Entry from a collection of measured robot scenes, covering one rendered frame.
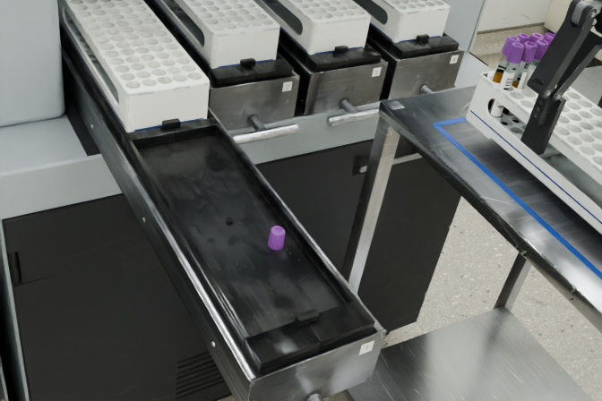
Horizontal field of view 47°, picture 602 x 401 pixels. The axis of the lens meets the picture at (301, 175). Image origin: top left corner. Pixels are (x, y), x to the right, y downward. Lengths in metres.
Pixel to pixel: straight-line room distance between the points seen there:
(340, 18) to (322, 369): 0.56
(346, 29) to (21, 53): 0.44
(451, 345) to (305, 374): 0.78
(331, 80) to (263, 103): 0.11
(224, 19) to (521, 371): 0.84
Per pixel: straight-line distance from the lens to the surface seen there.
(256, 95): 0.96
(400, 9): 1.10
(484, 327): 1.44
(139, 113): 0.81
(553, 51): 0.75
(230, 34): 0.94
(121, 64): 0.85
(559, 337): 1.91
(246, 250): 0.69
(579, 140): 0.80
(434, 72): 1.14
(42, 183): 0.92
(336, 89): 1.03
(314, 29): 1.00
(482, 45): 3.17
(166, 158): 0.80
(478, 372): 1.36
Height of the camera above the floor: 1.28
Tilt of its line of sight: 37 degrees down
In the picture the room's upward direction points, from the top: 10 degrees clockwise
